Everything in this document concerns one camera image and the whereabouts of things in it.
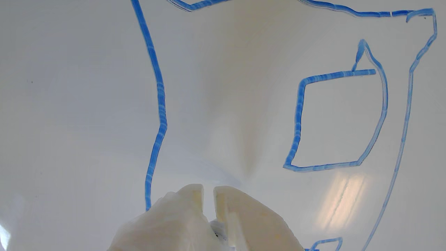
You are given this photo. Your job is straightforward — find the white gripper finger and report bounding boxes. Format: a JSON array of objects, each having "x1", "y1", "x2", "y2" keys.
[
  {"x1": 213, "y1": 186, "x2": 304, "y2": 251},
  {"x1": 108, "y1": 184, "x2": 223, "y2": 251}
]

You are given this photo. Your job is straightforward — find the large whiteboard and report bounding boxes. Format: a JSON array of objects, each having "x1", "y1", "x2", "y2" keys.
[{"x1": 0, "y1": 0, "x2": 446, "y2": 251}]

